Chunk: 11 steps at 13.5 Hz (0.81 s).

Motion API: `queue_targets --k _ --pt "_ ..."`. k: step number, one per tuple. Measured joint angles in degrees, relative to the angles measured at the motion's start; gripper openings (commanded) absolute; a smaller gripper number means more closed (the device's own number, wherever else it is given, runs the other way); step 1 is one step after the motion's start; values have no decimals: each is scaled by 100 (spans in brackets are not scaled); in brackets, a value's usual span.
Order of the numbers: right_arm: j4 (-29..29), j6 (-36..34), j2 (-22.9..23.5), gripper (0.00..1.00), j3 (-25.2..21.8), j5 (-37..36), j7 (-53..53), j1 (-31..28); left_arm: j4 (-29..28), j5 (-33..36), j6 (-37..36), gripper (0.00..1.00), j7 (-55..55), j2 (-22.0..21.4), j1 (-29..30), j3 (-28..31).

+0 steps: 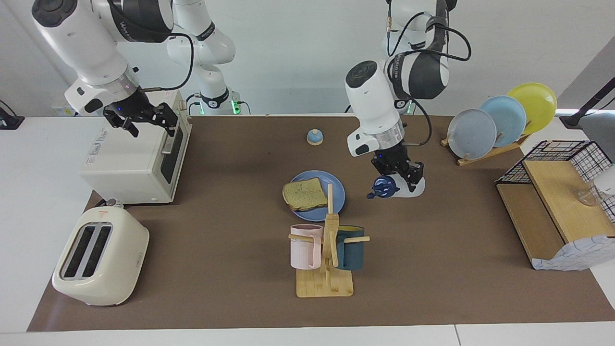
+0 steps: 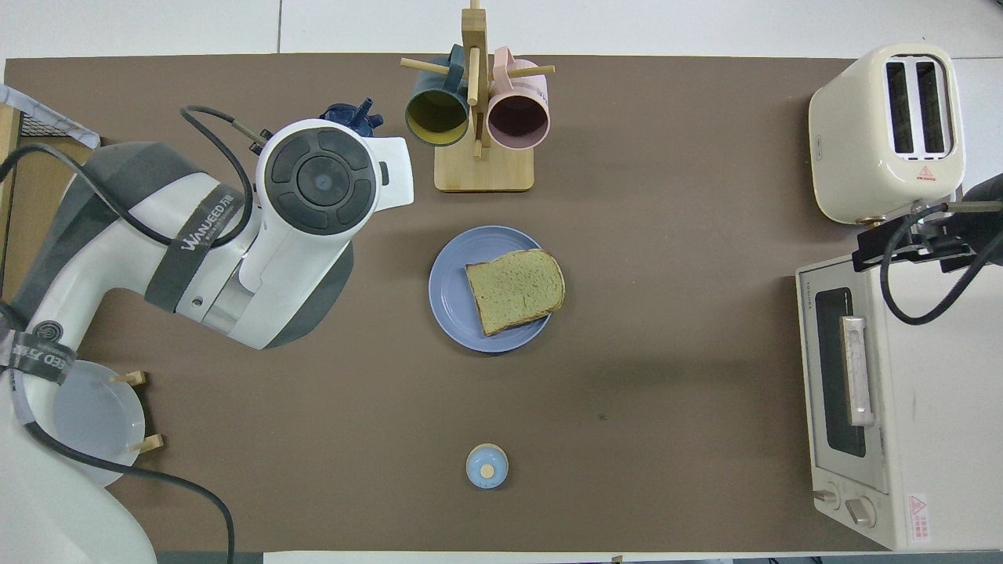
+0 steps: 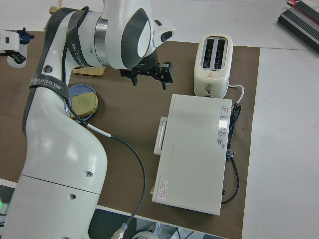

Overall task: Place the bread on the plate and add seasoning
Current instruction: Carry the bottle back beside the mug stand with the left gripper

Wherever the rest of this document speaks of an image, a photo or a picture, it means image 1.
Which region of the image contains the white squeeze bottle blue cap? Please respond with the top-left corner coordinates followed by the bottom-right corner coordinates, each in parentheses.
top-left (367, 174), bottom-right (426, 200)

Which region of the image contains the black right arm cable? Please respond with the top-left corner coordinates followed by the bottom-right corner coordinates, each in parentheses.
top-left (139, 33), bottom-right (195, 92)

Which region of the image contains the grey background object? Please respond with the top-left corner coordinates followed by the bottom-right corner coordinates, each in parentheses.
top-left (579, 111), bottom-right (615, 161)

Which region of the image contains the light blue round plate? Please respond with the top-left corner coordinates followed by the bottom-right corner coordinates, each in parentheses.
top-left (480, 96), bottom-right (527, 148)

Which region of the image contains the toasted bread slice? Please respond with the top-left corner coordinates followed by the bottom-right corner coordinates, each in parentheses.
top-left (282, 177), bottom-right (329, 212)

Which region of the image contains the wooden mug tree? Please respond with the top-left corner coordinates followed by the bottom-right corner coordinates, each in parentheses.
top-left (288, 184), bottom-right (371, 298)

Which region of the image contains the wooden shelf with wire basket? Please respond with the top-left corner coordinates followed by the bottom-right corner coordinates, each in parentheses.
top-left (495, 140), bottom-right (615, 271)

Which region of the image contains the blue white patterned cloth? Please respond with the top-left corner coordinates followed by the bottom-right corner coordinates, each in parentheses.
top-left (532, 235), bottom-right (615, 272)

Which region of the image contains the grey round plate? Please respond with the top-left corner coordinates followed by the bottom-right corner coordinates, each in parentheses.
top-left (447, 109), bottom-right (497, 160)

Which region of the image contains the cream two-slot toaster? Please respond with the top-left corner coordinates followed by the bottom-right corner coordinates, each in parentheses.
top-left (52, 204), bottom-right (150, 307)

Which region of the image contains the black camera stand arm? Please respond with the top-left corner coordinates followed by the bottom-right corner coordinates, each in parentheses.
top-left (560, 76), bottom-right (615, 129)

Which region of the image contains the white toaster oven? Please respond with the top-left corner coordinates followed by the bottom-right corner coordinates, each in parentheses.
top-left (79, 89), bottom-right (193, 205)

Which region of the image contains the clear drinking glass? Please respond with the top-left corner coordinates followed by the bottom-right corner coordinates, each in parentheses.
top-left (577, 186), bottom-right (602, 207)

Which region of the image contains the dark teal mug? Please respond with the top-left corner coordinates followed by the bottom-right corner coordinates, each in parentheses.
top-left (335, 226), bottom-right (366, 271)

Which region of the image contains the black table clamp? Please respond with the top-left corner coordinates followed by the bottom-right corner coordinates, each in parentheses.
top-left (0, 100), bottom-right (25, 131)

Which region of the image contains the yellow round plate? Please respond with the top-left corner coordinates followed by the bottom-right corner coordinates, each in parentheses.
top-left (507, 83), bottom-right (558, 135)

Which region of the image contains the pink mug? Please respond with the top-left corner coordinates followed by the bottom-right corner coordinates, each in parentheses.
top-left (290, 224), bottom-right (323, 270)

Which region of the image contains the brown table mat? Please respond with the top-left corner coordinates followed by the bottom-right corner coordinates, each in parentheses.
top-left (26, 114), bottom-right (615, 333)

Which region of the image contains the wooden plate rack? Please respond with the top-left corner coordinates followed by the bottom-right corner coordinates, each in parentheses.
top-left (441, 132), bottom-right (531, 167)

